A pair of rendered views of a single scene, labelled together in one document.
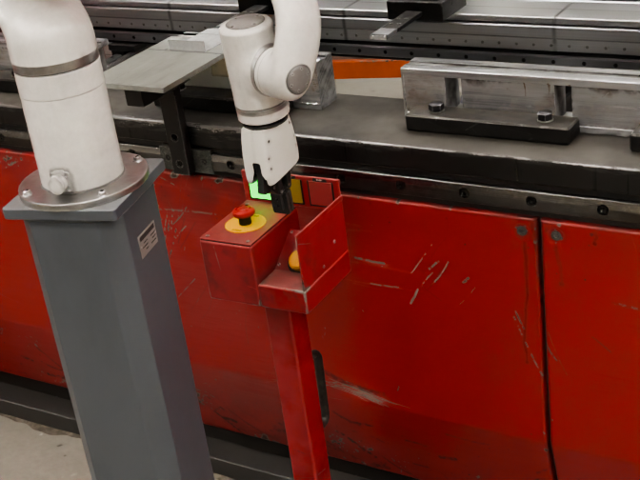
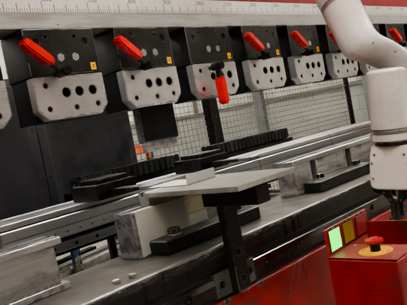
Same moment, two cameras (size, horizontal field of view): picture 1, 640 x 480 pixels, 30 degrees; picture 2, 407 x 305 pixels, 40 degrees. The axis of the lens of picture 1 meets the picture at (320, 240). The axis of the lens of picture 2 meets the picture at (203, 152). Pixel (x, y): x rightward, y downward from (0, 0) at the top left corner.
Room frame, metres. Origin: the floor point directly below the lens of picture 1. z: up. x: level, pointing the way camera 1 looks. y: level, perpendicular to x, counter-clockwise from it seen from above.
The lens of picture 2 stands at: (1.97, 1.34, 1.12)
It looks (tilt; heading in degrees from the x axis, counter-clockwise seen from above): 3 degrees down; 281
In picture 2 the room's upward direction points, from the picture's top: 11 degrees counter-clockwise
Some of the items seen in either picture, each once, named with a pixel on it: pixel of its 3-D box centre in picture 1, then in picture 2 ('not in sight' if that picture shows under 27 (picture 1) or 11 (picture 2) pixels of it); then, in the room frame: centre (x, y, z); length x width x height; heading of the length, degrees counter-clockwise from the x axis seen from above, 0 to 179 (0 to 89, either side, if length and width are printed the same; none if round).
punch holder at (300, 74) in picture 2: not in sight; (295, 56); (1.96, -0.32, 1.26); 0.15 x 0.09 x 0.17; 56
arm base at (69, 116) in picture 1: (70, 124); not in sight; (1.62, 0.33, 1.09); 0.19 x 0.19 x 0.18
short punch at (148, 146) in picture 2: not in sight; (157, 127); (2.29, 0.15, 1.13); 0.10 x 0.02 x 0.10; 56
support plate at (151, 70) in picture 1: (168, 63); (217, 183); (2.16, 0.24, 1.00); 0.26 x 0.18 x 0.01; 146
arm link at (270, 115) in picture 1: (263, 108); (390, 135); (1.79, 0.06, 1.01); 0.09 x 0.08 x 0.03; 148
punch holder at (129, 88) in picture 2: not in sight; (137, 69); (2.30, 0.17, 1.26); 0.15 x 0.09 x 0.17; 56
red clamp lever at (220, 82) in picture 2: not in sight; (218, 83); (2.15, 0.06, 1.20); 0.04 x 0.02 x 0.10; 146
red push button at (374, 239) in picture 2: (244, 217); (375, 245); (1.87, 0.12, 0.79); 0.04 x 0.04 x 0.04
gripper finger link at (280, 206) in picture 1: (275, 198); (405, 204); (1.79, 0.06, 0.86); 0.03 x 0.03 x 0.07; 58
